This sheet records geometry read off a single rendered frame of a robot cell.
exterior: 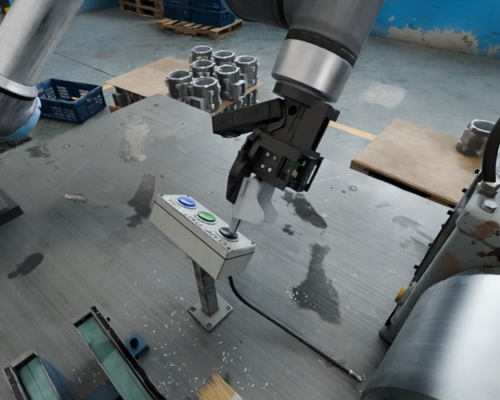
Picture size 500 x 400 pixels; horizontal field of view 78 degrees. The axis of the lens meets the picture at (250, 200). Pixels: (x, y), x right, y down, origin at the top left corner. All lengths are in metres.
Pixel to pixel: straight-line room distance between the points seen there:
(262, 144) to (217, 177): 0.62
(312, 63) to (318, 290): 0.51
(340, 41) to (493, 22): 5.18
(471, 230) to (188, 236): 0.37
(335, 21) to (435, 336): 0.34
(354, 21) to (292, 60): 0.07
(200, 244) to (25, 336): 0.46
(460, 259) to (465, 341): 0.16
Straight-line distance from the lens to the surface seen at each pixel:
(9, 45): 0.99
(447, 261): 0.51
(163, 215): 0.51
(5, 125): 1.05
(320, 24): 0.39
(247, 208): 0.42
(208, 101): 2.33
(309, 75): 0.38
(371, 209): 0.95
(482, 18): 5.54
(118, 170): 1.11
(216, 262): 0.44
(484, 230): 0.47
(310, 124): 0.38
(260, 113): 0.41
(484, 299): 0.40
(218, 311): 0.69
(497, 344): 0.36
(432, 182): 2.31
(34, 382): 0.61
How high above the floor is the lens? 1.42
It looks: 43 degrees down
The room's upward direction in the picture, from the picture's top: straight up
